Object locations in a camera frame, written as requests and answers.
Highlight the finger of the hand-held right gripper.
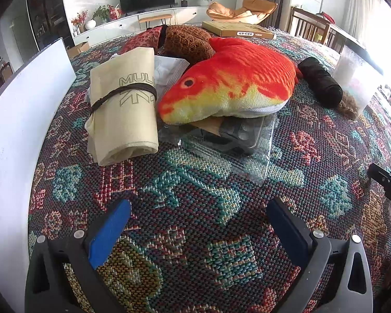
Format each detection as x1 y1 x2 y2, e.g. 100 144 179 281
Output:
368 163 391 187

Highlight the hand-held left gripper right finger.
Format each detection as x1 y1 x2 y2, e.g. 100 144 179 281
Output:
266 197 374 313

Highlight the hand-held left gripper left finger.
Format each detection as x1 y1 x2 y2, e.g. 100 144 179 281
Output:
25 199 132 313

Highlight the clear plastic bag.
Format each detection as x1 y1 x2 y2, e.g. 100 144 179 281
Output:
158 111 277 185

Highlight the beige cloth bag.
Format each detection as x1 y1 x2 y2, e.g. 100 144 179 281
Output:
85 47 160 167

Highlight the black cloth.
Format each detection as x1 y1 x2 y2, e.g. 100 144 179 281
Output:
297 57 343 108

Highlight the orange fish plush pillow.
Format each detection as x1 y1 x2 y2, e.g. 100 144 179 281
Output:
158 37 304 125

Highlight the woven patterned blanket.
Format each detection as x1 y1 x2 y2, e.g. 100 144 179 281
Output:
28 26 391 313

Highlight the clear plastic container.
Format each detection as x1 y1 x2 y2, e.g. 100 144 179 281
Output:
332 44 378 118

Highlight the white board panel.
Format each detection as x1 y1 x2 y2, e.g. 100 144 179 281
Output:
0 37 77 313

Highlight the wooden chair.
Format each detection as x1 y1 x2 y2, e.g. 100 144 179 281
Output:
290 7 329 44

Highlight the white wipes packet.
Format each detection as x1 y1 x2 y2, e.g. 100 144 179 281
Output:
155 55 190 97

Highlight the red patterned cushion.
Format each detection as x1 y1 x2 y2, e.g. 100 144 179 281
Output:
119 27 163 56

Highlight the flat cardboard box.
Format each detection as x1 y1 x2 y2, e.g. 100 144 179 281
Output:
201 21 277 40

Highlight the brown knitted hat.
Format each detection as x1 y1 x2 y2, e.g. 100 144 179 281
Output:
164 25 216 66

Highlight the orange lounge chair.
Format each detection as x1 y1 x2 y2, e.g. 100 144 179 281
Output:
206 0 278 23

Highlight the white television cabinet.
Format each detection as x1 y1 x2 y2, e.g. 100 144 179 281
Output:
73 5 216 44

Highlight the white vase with flowers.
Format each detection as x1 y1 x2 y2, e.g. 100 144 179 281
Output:
71 11 97 35

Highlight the bushy potted plant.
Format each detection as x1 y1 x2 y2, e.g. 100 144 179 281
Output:
92 5 111 23

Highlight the wooden stool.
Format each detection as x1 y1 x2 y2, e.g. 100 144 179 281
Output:
138 14 173 30

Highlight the dark glass cabinet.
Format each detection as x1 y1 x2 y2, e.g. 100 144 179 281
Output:
26 0 75 51

